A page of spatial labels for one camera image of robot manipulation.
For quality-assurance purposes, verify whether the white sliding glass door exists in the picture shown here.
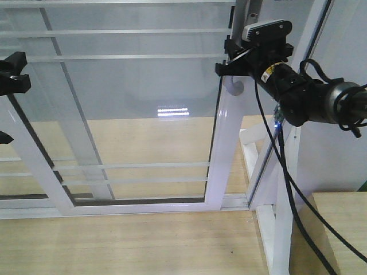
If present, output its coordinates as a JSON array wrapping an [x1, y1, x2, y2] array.
[[0, 0, 264, 217]]

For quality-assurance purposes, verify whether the green cushion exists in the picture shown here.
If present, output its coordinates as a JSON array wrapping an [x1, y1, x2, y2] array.
[[357, 181, 367, 192]]

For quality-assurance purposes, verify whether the white diagonal support bracket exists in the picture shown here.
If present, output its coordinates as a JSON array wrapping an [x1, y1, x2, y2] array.
[[239, 124, 293, 274]]

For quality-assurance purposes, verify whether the black cable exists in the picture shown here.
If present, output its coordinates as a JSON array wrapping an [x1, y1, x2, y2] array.
[[252, 58, 367, 275]]

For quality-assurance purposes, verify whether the grey door handle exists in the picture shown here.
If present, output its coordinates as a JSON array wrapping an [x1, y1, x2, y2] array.
[[222, 0, 262, 96]]

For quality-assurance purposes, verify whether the wooden base platform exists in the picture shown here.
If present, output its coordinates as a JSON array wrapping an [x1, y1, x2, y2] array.
[[0, 116, 273, 275]]

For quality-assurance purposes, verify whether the small green circuit board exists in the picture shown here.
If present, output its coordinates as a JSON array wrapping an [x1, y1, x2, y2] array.
[[273, 104, 284, 128]]

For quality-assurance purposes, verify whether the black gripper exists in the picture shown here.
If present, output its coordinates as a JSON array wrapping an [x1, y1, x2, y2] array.
[[214, 34, 304, 100]]

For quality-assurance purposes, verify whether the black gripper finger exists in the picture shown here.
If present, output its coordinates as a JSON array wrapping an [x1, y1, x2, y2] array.
[[0, 131, 14, 144], [1, 52, 31, 96]]

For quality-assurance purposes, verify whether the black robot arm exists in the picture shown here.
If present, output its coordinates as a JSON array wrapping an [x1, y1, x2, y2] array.
[[215, 38, 366, 131]]

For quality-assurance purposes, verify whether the plywood box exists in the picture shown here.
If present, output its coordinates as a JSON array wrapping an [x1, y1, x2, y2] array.
[[289, 192, 366, 274]]

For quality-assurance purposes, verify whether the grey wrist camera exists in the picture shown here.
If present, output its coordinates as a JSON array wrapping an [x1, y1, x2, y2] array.
[[242, 19, 292, 43]]

